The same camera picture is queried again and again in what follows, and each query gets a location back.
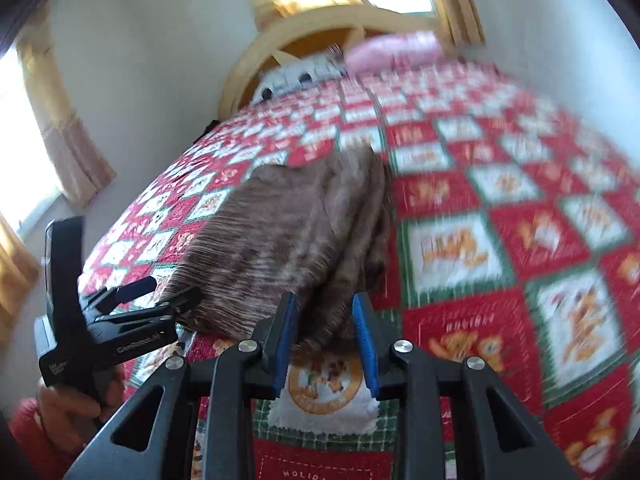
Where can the person's left hand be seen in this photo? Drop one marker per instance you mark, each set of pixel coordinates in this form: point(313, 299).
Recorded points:
point(70, 410)

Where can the red checkered printed quilt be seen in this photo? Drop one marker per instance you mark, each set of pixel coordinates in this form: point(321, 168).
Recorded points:
point(500, 210)

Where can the pink pillow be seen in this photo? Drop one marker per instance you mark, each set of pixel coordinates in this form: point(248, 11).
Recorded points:
point(390, 52)

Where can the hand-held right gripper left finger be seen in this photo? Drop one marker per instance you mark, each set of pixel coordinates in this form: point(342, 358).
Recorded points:
point(284, 345)

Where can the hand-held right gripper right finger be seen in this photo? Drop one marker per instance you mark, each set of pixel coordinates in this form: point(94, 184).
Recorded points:
point(365, 345)

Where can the arched yellow wooden headboard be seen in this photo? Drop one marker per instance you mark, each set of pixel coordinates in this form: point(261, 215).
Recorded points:
point(260, 50)

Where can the brown knit sweater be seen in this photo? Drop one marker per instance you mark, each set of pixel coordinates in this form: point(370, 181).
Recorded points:
point(290, 230)

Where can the grey white patterned pillow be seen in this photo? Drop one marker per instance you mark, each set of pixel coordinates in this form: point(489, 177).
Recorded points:
point(300, 77)

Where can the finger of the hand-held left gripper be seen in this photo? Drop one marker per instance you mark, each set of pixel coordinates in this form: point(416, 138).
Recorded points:
point(132, 290)
point(175, 305)

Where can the person's left forearm red sleeve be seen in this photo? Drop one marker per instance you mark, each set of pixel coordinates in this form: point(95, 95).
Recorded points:
point(30, 435)

